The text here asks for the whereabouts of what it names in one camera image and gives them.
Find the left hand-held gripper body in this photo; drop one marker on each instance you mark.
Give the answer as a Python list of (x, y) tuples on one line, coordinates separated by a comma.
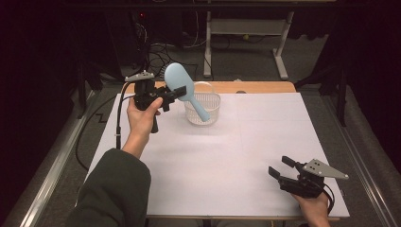
[(145, 94)]

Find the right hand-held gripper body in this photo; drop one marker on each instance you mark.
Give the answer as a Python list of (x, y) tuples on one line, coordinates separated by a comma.
[(304, 184)]

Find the light blue rice paddle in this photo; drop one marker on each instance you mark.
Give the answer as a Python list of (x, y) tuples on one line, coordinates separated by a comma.
[(176, 77)]

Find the white plastic basket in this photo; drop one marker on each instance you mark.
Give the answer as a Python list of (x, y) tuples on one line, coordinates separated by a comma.
[(197, 119)]

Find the person's right hand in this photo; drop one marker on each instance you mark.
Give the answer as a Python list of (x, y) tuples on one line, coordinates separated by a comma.
[(313, 209)]

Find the person's left hand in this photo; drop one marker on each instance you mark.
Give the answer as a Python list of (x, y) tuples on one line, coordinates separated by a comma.
[(140, 121)]

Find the white paper sheet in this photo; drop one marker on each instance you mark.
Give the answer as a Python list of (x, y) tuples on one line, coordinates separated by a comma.
[(220, 170)]

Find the dark computer tower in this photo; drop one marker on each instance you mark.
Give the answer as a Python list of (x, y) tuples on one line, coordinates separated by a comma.
[(126, 41)]

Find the black metal stand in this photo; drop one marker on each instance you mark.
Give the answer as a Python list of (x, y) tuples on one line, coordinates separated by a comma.
[(82, 91), (341, 97)]

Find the wooden table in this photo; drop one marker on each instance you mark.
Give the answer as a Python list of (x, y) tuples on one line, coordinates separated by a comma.
[(258, 87)]

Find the aluminium rail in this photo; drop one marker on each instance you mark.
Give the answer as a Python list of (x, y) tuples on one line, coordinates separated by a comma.
[(53, 170), (362, 164)]

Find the white metal desk frame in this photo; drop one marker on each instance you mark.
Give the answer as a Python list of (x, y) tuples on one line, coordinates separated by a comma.
[(246, 26)]

